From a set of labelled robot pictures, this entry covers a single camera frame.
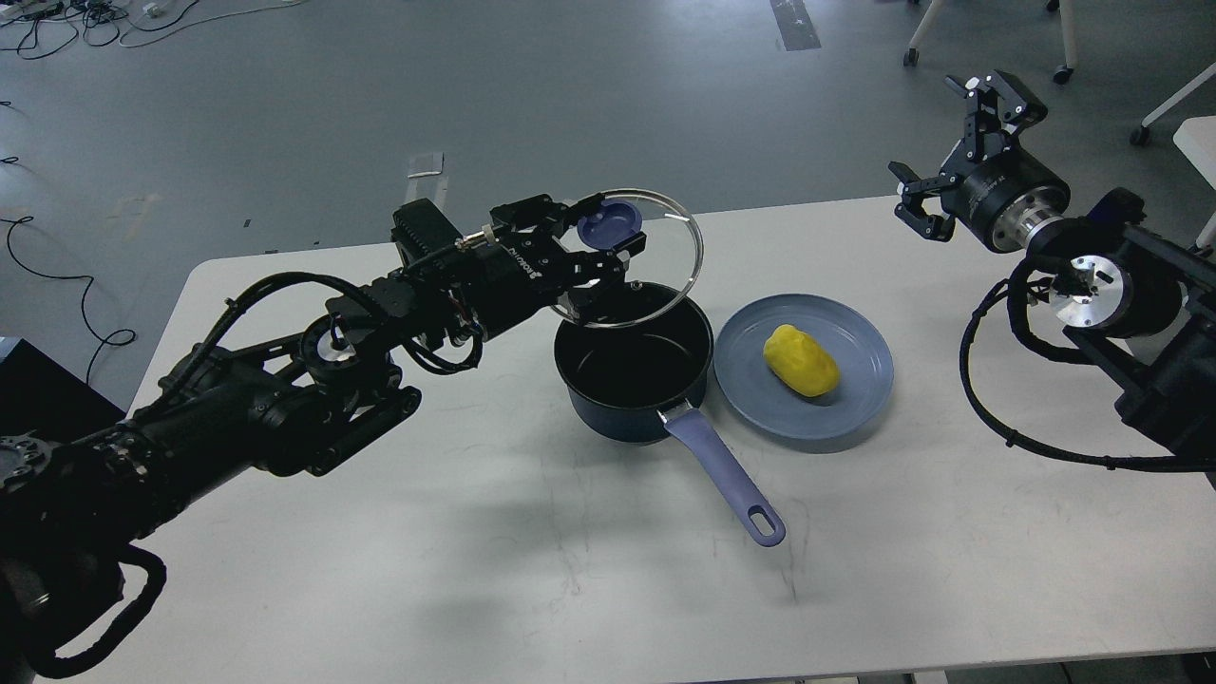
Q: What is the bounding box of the blue plate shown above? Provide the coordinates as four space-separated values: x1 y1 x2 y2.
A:
713 295 894 450

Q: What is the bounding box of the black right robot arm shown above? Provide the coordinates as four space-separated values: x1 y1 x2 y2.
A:
886 71 1215 477

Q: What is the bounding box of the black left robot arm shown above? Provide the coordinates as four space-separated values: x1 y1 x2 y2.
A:
1 192 646 683

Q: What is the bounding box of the white chair leg right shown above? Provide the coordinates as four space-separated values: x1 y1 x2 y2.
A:
1130 65 1215 256

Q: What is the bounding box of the black box at left edge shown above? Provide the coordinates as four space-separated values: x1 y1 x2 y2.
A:
1 336 124 443

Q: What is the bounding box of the dark blue saucepan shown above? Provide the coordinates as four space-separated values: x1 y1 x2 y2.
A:
553 284 786 548

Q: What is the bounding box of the black floor cable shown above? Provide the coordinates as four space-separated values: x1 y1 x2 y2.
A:
0 215 137 386

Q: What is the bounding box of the floor cables and power strip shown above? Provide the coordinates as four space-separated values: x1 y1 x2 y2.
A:
0 0 305 60

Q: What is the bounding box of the white chair leg with caster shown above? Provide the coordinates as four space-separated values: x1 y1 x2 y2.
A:
901 1 1080 84

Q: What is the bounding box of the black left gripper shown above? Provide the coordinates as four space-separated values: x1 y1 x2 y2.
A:
462 192 643 336

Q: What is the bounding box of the glass lid with blue knob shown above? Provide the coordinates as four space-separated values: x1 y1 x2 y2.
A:
564 189 705 330

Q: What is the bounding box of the yellow potato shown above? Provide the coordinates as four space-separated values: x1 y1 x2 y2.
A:
762 324 840 398

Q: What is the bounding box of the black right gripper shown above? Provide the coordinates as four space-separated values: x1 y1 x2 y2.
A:
886 69 1073 253

